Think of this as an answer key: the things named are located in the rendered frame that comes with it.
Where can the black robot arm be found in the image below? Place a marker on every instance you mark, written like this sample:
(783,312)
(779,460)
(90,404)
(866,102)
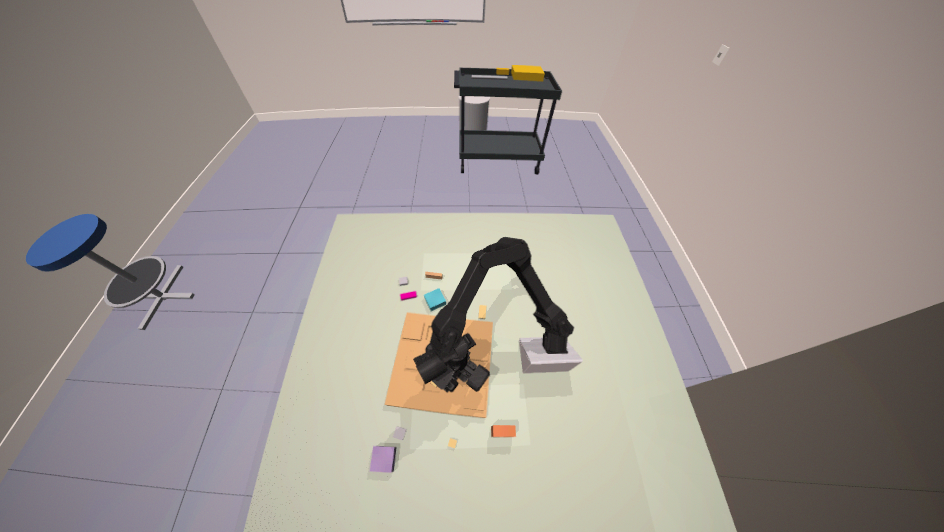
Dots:
(449,323)

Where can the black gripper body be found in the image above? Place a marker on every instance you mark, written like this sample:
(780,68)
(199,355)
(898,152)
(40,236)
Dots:
(477,377)

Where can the teal block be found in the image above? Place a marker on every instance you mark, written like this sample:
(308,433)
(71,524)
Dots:
(435,299)

